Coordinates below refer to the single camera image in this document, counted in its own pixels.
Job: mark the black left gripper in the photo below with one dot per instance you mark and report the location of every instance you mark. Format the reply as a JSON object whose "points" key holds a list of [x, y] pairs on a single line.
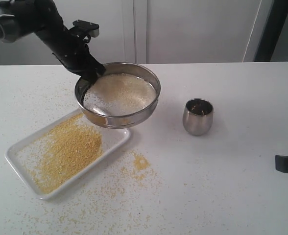
{"points": [[74, 55]]}

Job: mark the round steel mesh sieve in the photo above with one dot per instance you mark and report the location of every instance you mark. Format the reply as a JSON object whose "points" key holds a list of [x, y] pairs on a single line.
{"points": [[102, 119]]}

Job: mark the stainless steel cup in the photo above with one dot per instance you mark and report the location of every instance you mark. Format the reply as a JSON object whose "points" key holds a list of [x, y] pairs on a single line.
{"points": [[198, 116]]}

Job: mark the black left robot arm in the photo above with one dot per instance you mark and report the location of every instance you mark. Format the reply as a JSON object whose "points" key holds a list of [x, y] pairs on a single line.
{"points": [[19, 18]]}

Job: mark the yellowish grain powder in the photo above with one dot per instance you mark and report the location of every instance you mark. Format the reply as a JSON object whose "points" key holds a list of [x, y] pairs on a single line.
{"points": [[119, 94]]}

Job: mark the yellow millet in tray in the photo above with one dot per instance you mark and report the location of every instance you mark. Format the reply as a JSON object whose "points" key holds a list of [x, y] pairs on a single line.
{"points": [[61, 153]]}

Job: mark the white rectangular plastic tray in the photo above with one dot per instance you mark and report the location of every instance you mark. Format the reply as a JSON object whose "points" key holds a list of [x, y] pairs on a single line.
{"points": [[112, 139]]}

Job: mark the yellow grain pile on table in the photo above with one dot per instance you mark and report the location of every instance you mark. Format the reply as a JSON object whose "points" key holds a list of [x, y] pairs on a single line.
{"points": [[141, 167]]}

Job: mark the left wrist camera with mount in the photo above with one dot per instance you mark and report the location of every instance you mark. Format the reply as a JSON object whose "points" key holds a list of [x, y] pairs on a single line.
{"points": [[84, 30]]}

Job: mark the dark vertical post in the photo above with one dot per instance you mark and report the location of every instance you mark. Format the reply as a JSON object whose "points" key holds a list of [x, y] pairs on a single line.
{"points": [[272, 31]]}

